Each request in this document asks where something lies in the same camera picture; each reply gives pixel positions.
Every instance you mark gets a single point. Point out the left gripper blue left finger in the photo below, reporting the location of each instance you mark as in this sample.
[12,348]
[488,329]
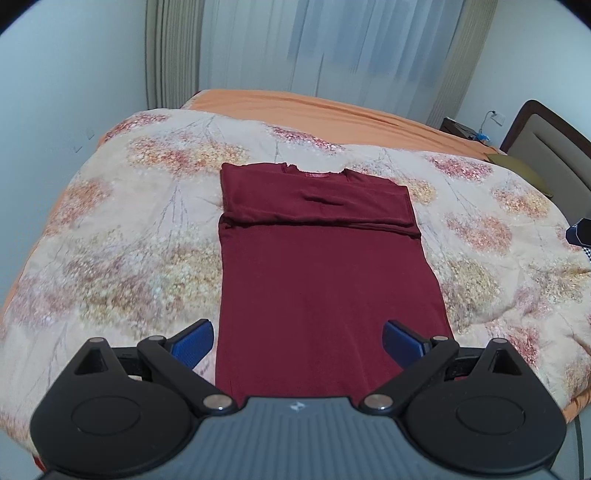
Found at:
[192,344]

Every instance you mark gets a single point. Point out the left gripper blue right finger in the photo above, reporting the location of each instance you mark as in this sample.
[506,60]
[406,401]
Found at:
[403,345]

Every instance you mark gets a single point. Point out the dark red knit shirt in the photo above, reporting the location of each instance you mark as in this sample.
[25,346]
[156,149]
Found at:
[313,267]

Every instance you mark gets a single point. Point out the floral beige quilt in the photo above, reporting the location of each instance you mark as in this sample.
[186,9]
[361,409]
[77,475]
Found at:
[132,246]

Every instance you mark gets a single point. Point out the dark checkered cloth item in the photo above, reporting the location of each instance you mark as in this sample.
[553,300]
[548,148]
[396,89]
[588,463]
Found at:
[579,235]

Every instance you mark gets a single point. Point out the olive green pillow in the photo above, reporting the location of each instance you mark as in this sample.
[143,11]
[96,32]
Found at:
[523,170]

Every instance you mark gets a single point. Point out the dark wooden nightstand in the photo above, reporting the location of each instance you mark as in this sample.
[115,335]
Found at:
[453,127]

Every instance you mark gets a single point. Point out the brown padded headboard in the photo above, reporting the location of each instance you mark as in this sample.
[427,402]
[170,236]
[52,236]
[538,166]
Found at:
[557,152]

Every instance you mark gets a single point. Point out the white sheer curtain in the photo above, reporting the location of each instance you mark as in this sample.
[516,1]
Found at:
[384,55]

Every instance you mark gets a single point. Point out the beige striped drape left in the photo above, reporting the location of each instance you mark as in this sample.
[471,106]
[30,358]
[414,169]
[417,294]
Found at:
[172,50]

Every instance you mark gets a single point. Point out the beige drape right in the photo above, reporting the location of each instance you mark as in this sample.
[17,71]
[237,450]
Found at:
[466,48]

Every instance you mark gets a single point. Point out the white wall socket with cable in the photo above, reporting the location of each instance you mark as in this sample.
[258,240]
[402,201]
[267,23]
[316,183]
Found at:
[495,117]

